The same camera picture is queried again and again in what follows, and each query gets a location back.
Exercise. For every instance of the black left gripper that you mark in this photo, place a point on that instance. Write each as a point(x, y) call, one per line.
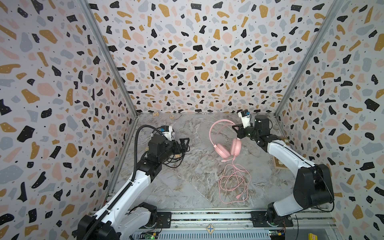
point(184, 147)

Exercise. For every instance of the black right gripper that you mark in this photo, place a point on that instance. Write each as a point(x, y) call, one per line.
point(242, 131)

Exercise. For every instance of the pink headphones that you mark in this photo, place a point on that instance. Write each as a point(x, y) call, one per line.
point(220, 139)

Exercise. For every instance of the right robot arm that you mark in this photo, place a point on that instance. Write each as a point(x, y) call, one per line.
point(313, 184)

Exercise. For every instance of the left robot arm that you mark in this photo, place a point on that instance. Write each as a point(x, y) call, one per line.
point(118, 219)

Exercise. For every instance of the wooden chessboard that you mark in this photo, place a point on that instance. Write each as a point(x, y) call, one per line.
point(277, 163)

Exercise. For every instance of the yellow block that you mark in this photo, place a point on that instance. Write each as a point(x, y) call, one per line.
point(312, 236)

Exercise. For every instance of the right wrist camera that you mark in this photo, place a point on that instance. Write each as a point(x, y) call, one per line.
point(245, 116)

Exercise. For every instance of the wooden tile on rail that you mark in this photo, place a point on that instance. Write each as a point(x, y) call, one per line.
point(210, 229)

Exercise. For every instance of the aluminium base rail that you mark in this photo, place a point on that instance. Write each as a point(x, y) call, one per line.
point(237, 224)

